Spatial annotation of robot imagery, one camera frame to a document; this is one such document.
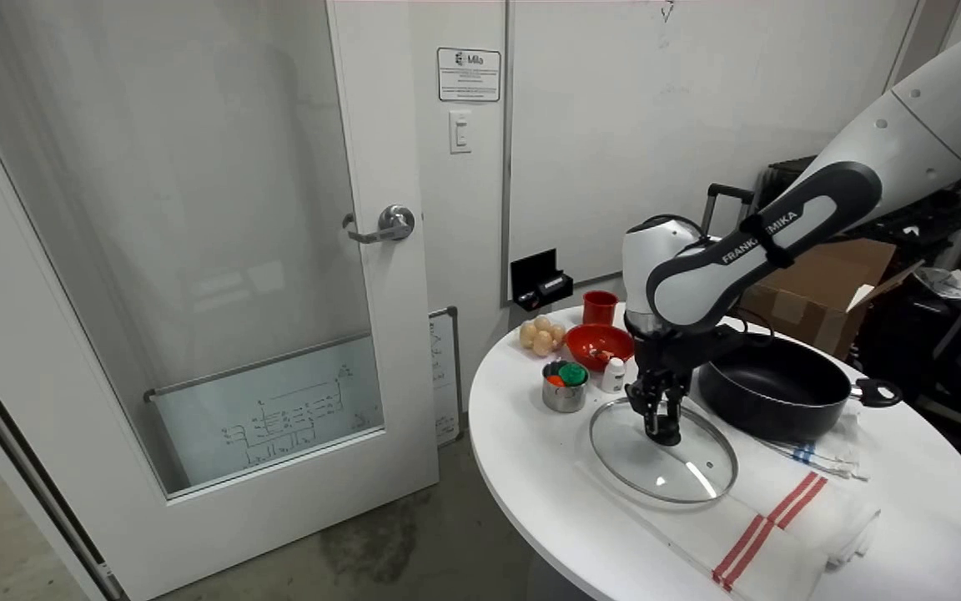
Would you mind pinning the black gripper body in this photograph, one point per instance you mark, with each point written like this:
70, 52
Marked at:
669, 359

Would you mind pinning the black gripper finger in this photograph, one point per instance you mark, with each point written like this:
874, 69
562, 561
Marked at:
651, 421
669, 421

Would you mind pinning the glass lid with black knob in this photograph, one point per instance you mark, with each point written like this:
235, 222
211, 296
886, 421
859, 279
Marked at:
696, 469

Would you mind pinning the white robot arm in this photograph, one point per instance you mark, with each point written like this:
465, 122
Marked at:
679, 282

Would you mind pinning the black cooking pot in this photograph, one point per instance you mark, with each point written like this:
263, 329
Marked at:
784, 393

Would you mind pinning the red bowl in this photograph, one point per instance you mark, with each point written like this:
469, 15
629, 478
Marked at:
596, 344

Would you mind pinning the red mug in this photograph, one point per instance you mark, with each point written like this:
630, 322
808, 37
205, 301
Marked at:
597, 304

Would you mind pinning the small metal cup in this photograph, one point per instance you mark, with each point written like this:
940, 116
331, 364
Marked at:
566, 387

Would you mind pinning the bread rolls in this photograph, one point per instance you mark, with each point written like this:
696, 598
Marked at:
540, 335

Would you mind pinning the red striped white towel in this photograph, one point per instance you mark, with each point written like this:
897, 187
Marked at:
776, 533

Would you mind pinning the open black case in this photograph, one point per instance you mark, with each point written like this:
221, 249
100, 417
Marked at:
537, 282

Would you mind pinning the cardboard box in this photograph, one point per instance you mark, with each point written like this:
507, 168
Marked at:
822, 296

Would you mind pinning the blue striped white towel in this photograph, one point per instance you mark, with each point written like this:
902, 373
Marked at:
834, 453

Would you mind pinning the silver door handle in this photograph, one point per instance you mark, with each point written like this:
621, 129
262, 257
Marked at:
390, 226

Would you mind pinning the wall light switch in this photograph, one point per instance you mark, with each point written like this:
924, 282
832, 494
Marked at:
459, 132

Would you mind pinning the wall sign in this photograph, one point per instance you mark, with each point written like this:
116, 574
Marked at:
469, 74

